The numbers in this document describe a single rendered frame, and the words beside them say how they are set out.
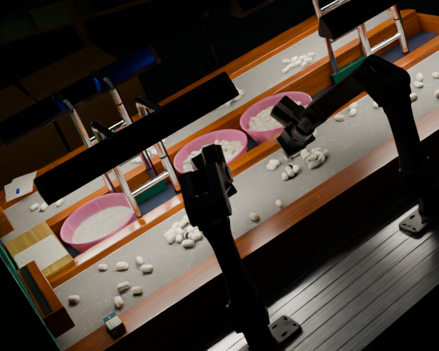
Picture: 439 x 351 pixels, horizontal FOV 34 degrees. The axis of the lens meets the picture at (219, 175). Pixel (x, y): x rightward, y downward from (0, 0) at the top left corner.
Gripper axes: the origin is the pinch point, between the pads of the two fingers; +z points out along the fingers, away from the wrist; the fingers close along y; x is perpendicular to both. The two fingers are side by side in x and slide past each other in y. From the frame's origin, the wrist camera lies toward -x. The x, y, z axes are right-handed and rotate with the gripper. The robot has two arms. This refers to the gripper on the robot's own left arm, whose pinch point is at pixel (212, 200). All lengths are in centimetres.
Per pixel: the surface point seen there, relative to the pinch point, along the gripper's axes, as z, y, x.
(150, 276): 2.1, 26.5, 8.6
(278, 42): 72, -82, -55
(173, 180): 18.0, 1.9, -15.0
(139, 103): -3.7, 2.9, -35.1
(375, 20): 55, -115, -37
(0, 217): 40, 53, -39
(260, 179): 11.5, -19.6, 0.4
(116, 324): -13.5, 42.1, 16.0
